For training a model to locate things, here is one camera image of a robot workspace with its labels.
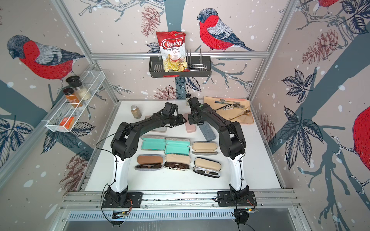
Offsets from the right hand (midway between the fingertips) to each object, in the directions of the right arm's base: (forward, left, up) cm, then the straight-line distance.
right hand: (192, 119), depth 99 cm
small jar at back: (+23, +4, +1) cm, 24 cm away
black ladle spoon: (+22, -34, -7) cm, 41 cm away
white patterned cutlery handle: (+18, -28, -6) cm, 34 cm away
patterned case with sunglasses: (-29, +8, -5) cm, 30 cm away
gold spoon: (+13, -42, -6) cm, 44 cm away
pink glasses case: (-5, +21, -5) cm, 22 cm away
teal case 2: (-18, +8, -6) cm, 20 cm away
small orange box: (-23, +58, +25) cm, 68 cm away
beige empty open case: (-18, -9, -8) cm, 21 cm away
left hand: (0, +3, +1) cm, 3 cm away
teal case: (-16, +26, -5) cm, 31 cm away
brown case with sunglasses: (-29, +26, -6) cm, 39 cm away
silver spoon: (+26, -26, -7) cm, 38 cm away
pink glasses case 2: (-3, +2, -6) cm, 7 cm away
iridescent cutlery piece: (+24, -24, -7) cm, 35 cm away
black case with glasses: (-31, -10, -6) cm, 33 cm away
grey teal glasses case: (-6, -11, -5) cm, 13 cm away
